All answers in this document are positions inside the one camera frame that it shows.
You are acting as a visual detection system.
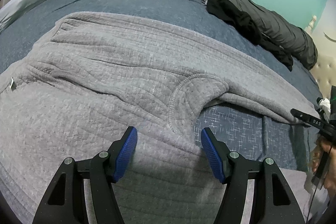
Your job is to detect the grey quilted sweatshirt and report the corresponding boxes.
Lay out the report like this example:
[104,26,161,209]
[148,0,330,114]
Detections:
[1,12,316,223]

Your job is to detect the person right hand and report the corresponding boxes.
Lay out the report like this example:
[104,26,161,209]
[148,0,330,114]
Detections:
[311,137,335,200]

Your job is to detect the white folded garment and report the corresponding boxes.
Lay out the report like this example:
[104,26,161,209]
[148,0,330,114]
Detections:
[317,97,331,119]

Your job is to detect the blue patterned bed sheet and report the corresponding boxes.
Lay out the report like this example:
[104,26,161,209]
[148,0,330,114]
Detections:
[1,0,321,171]

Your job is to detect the cream tufted headboard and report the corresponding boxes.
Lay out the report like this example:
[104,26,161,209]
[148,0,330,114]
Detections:
[304,15,335,98]

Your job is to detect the black garment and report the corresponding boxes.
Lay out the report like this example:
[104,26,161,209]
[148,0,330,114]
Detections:
[206,0,293,72]

